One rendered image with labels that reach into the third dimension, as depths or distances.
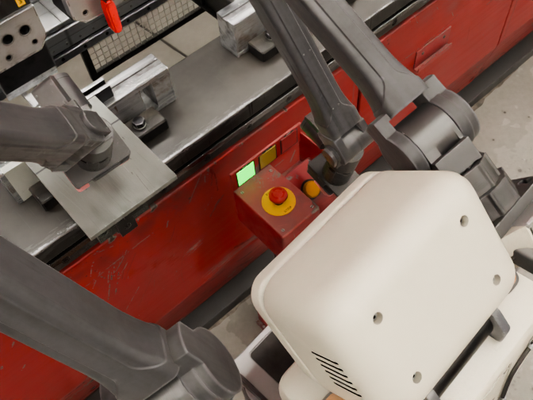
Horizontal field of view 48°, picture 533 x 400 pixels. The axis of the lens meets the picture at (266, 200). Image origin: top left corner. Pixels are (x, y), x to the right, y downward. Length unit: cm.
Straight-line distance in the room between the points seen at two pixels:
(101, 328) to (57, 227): 71
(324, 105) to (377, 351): 55
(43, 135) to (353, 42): 38
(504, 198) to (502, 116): 177
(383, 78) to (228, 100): 61
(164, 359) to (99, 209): 53
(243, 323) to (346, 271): 149
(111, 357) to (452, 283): 30
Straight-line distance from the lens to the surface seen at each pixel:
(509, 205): 78
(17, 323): 50
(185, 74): 139
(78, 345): 53
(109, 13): 107
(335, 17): 78
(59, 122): 76
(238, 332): 198
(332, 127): 101
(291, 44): 94
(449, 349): 58
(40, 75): 116
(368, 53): 77
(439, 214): 55
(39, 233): 123
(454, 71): 213
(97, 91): 123
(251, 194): 128
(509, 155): 242
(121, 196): 106
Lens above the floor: 184
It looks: 57 degrees down
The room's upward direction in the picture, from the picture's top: 6 degrees counter-clockwise
